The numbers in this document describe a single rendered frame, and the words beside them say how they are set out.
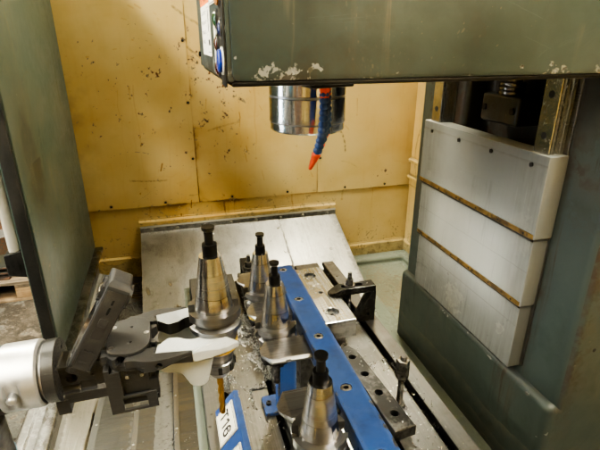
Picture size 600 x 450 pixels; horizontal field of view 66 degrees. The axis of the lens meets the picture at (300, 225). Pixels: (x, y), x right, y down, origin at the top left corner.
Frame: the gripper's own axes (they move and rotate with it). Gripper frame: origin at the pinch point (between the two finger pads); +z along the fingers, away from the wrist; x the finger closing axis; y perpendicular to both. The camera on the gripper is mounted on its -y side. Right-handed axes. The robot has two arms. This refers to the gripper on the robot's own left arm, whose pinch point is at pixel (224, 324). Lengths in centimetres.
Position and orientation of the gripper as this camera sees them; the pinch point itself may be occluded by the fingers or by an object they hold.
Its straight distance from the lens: 58.5
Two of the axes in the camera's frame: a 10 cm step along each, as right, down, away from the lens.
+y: 0.2, 9.2, 3.9
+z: 9.6, -1.2, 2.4
